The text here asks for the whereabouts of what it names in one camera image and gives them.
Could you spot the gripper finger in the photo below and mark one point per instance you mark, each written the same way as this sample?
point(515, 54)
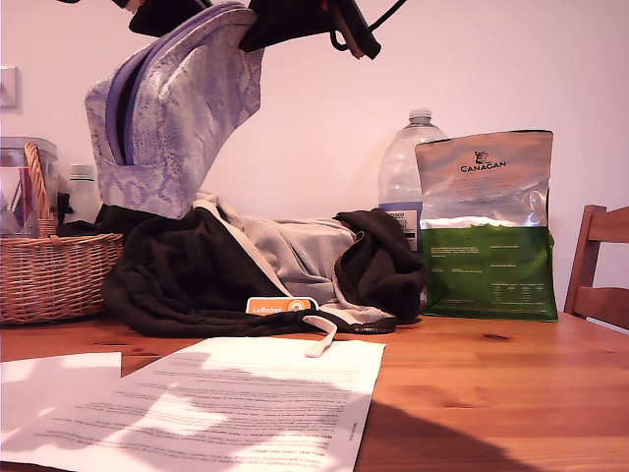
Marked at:
point(162, 17)
point(295, 19)

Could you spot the purple snakeskin zipper pouch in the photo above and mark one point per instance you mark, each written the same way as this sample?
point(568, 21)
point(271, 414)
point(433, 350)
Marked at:
point(196, 123)

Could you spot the large clear water bottle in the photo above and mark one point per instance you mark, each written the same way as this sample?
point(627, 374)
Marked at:
point(400, 172)

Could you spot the white insulated bottle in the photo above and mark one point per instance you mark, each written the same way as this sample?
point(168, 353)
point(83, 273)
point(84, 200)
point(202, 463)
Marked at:
point(78, 196)

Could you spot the clear plastic lidded container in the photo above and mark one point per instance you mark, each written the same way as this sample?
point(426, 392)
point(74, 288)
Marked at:
point(10, 162)

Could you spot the black hoodie grey lining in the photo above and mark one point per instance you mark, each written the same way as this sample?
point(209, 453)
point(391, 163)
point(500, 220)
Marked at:
point(187, 275)

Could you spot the orange LeRobot sticker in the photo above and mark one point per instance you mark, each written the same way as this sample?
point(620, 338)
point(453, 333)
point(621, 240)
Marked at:
point(268, 307)

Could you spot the silver green pet food bag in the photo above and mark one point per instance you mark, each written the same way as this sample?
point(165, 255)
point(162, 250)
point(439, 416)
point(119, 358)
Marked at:
point(491, 275)

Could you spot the wooden chair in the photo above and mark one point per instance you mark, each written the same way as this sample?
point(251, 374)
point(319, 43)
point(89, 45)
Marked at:
point(582, 255)

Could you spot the blank white paper sheet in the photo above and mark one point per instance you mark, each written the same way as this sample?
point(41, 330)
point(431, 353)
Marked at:
point(49, 373)

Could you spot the printed paper sheet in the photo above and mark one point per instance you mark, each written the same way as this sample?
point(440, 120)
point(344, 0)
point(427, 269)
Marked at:
point(196, 418)

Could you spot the white wall switch plate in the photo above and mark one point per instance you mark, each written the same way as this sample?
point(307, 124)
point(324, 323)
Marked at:
point(10, 91)

